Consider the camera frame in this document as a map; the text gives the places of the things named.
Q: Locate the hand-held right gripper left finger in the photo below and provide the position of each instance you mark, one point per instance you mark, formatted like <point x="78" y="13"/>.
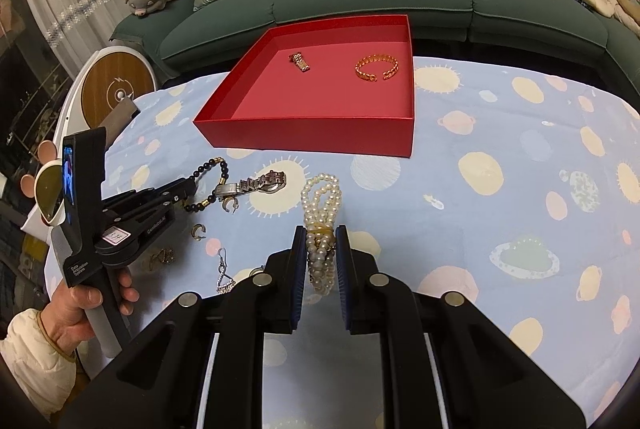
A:
<point x="300" y="279"/>

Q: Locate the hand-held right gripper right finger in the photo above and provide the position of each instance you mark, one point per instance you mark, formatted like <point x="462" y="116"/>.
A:
<point x="342" y="279"/>

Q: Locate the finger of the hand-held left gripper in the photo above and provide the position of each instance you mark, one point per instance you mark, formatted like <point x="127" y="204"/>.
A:
<point x="152" y="224"/>
<point x="175" y="191"/>

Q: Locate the white toy with pink ears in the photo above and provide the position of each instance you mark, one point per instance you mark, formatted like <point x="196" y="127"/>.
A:
<point x="45" y="189"/>

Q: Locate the red box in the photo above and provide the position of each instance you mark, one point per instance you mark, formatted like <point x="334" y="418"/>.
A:
<point x="310" y="89"/>

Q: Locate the person's left hand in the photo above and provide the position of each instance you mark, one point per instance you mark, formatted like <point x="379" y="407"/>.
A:
<point x="65" y="314"/>

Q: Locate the white machine with wooden disc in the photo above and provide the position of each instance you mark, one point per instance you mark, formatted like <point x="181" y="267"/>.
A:
<point x="115" y="79"/>

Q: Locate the gold watch band piece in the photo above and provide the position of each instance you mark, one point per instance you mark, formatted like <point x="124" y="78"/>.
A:
<point x="300" y="62"/>

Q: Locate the person's left forearm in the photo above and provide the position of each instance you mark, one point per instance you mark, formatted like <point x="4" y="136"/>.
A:
<point x="30" y="359"/>

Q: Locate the dark glass cabinet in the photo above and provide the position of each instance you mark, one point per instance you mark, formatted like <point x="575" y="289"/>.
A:
<point x="25" y="84"/>

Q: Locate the silver watch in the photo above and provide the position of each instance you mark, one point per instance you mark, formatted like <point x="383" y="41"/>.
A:
<point x="255" y="183"/>

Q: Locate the grey pad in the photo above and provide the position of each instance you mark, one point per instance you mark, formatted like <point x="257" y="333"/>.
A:
<point x="117" y="119"/>

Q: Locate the silver dangling earring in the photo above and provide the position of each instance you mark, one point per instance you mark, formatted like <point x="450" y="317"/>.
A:
<point x="221" y="259"/>

